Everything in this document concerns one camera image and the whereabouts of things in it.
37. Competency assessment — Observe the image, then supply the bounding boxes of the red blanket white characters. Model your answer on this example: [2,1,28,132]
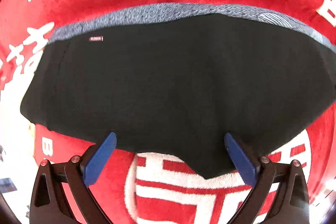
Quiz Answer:
[1,0,335,223]

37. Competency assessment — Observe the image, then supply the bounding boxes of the black pants grey patterned waistband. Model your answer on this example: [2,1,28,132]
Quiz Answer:
[21,3,335,178]

